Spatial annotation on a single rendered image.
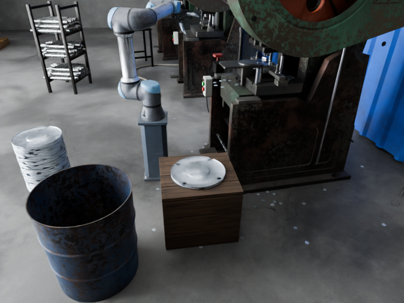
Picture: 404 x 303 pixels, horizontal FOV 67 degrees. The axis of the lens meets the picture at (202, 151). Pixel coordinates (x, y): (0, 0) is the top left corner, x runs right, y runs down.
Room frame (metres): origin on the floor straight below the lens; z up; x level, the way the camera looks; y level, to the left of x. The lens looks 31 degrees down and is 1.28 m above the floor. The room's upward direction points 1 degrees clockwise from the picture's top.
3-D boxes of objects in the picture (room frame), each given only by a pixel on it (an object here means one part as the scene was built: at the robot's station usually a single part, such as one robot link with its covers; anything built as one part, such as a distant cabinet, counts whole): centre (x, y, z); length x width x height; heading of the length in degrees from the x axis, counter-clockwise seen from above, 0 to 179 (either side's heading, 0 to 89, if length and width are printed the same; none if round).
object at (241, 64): (1.91, -0.24, 0.72); 0.25 x 0.14 x 0.14; 103
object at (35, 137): (1.70, 1.05, 0.36); 0.29 x 0.29 x 0.01
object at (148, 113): (1.82, 0.32, 0.50); 0.15 x 0.15 x 0.10
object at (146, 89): (1.83, 0.33, 0.62); 0.13 x 0.12 x 0.14; 72
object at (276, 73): (1.79, -0.44, 0.76); 0.17 x 0.06 x 0.10; 13
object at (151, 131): (1.82, 0.32, 0.23); 0.19 x 0.19 x 0.45; 5
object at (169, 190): (1.33, 0.02, 0.18); 0.40 x 0.38 x 0.35; 99
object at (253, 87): (1.95, -0.41, 0.68); 0.45 x 0.30 x 0.06; 13
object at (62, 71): (3.64, 1.64, 0.47); 0.46 x 0.43 x 0.95; 83
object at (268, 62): (1.95, -0.40, 0.76); 0.15 x 0.09 x 0.05; 13
